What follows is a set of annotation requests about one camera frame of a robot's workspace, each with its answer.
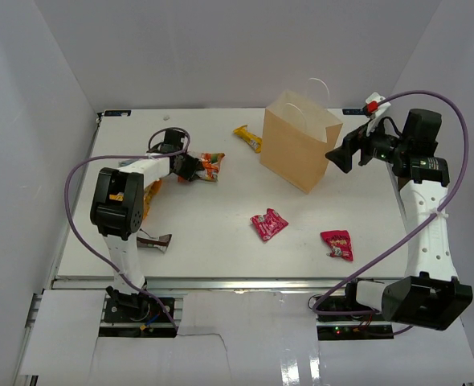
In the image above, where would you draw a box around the right blue corner label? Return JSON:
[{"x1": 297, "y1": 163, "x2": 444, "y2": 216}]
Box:
[{"x1": 341, "y1": 109, "x2": 365, "y2": 116}]

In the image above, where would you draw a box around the brown paper bag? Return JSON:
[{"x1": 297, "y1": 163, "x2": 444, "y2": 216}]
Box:
[{"x1": 259, "y1": 90, "x2": 343, "y2": 194}]

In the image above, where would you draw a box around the silver blue snack wrapper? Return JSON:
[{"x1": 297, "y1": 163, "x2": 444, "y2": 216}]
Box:
[{"x1": 118, "y1": 159, "x2": 133, "y2": 167}]

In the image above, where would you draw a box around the orange yellow snack bag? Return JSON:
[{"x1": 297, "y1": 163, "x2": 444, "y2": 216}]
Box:
[{"x1": 143, "y1": 179, "x2": 162, "y2": 220}]

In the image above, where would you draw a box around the orange Fox's candy bag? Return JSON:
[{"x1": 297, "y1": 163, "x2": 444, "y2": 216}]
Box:
[{"x1": 188, "y1": 151, "x2": 225, "y2": 183}]

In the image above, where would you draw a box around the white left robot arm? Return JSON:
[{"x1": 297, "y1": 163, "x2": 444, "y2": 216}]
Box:
[{"x1": 90, "y1": 127, "x2": 199, "y2": 321}]

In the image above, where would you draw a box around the blue corner label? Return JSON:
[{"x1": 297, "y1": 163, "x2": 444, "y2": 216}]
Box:
[
  {"x1": 341, "y1": 109, "x2": 365, "y2": 116},
  {"x1": 103, "y1": 109, "x2": 132, "y2": 117}
]

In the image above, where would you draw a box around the aluminium table frame rail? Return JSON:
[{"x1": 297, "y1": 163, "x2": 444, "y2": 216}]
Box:
[{"x1": 52, "y1": 277, "x2": 341, "y2": 292}]

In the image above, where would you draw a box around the yellow snack bar wrapper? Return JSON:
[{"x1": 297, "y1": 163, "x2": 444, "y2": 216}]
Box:
[{"x1": 233, "y1": 125, "x2": 262, "y2": 154}]

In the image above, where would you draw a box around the left blue corner label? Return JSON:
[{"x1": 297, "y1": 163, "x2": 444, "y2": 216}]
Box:
[{"x1": 103, "y1": 109, "x2": 132, "y2": 117}]

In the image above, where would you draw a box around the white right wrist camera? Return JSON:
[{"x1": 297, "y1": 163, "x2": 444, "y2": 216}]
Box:
[{"x1": 363, "y1": 92, "x2": 391, "y2": 133}]

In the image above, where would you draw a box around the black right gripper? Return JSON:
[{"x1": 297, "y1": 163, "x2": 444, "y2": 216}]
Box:
[{"x1": 326, "y1": 113, "x2": 409, "y2": 174}]

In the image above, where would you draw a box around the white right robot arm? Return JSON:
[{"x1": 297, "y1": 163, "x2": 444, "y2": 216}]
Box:
[{"x1": 325, "y1": 109, "x2": 473, "y2": 331}]

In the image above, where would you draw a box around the brown chocolate bar wrapper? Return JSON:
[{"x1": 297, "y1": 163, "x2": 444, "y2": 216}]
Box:
[{"x1": 137, "y1": 229, "x2": 172, "y2": 253}]

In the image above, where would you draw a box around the pink red snack packet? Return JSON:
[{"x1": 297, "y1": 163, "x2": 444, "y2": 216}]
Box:
[{"x1": 250, "y1": 208, "x2": 288, "y2": 242}]

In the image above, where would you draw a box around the red chips snack packet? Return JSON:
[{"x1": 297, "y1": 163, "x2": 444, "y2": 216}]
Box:
[{"x1": 321, "y1": 230, "x2": 353, "y2": 262}]

